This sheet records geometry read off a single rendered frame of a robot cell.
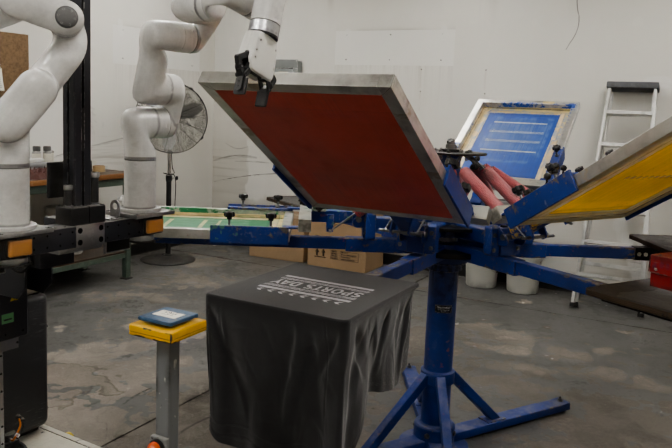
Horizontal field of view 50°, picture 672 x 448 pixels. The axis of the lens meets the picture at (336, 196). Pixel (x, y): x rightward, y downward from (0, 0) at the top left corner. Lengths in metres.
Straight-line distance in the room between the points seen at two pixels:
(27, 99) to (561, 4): 5.11
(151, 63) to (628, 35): 4.69
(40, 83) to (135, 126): 0.43
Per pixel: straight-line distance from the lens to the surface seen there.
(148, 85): 2.17
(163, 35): 2.08
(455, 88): 6.53
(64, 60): 1.93
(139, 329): 1.75
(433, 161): 2.03
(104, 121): 6.67
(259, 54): 1.72
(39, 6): 1.87
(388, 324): 2.06
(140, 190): 2.21
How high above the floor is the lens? 1.47
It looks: 7 degrees down
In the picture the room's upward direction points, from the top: 2 degrees clockwise
